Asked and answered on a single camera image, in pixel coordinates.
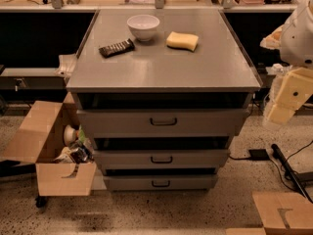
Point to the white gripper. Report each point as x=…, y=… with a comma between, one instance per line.
x=298, y=39

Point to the cardboard box bottom right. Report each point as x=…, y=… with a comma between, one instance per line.
x=281, y=214

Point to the grey drawer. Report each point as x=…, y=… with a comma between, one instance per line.
x=150, y=183
x=155, y=159
x=161, y=123

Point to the grey bottom drawer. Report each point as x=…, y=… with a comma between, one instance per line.
x=150, y=183

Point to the open cardboard box left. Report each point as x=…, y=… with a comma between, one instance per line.
x=39, y=140

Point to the dark snack bar packet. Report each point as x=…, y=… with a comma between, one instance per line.
x=117, y=48

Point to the grey top drawer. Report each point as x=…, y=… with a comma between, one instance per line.
x=161, y=123

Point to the white bowl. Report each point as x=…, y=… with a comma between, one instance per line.
x=143, y=27

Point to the white round object in box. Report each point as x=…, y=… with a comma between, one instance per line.
x=69, y=135

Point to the black power adapter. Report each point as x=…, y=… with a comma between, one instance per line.
x=258, y=155

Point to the yellow sponge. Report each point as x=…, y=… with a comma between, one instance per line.
x=182, y=41

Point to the black pole on floor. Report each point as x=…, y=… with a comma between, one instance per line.
x=300, y=180

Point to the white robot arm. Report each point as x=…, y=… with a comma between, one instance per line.
x=294, y=40

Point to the grey drawer cabinet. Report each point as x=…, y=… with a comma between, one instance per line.
x=217, y=75

